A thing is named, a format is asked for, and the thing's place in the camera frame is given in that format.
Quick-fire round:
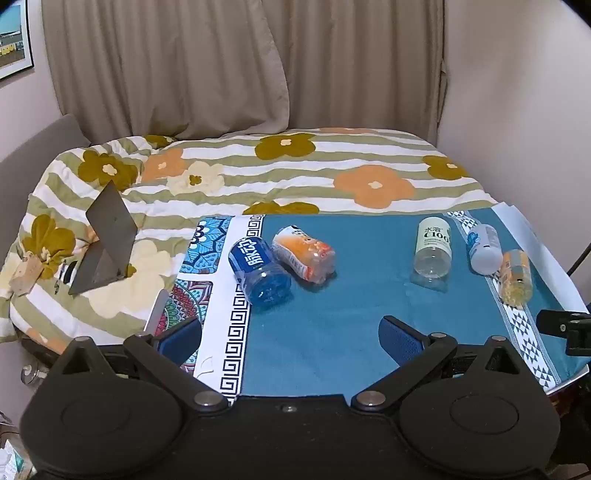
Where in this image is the grey folding stand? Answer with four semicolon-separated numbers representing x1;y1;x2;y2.
68;181;138;296

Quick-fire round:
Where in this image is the small blue label clear bottle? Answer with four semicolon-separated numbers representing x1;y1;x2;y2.
466;224;503;276

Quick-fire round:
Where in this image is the black rod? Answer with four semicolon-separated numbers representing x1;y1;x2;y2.
567;244;591;278

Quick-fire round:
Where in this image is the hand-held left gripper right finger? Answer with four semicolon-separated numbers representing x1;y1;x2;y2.
350;315;548;411

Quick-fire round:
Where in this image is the teal patterned tablecloth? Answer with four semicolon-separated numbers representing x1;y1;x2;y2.
154;205;589;398

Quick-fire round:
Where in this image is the beige curtain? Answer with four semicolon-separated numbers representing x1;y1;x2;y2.
41;0;448;144

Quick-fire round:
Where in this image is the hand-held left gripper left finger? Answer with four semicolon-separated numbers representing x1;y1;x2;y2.
48;318;230;412

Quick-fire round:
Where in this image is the blue label plastic bottle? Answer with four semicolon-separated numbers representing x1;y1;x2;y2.
228;236;293;308

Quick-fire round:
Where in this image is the small yellow label bottle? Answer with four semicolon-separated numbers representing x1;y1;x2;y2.
499;249;534;306

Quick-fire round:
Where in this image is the orange label plastic bottle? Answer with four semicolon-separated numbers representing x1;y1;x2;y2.
271;225;335;284

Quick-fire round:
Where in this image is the grey upholstered headboard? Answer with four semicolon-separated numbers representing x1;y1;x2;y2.
0;114;90;195

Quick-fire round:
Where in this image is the black clamp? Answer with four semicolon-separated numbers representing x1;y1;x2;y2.
537;309;591;357

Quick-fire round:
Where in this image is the framed wall picture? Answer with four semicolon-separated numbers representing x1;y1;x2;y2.
0;0;35;83

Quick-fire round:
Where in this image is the beige paper tag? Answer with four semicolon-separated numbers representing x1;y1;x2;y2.
8;251;44;296

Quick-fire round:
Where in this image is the white green label clear bottle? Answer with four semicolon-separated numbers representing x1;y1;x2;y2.
412;217;452;280

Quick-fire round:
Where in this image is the floral striped blanket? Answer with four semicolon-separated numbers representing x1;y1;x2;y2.
0;127;502;344

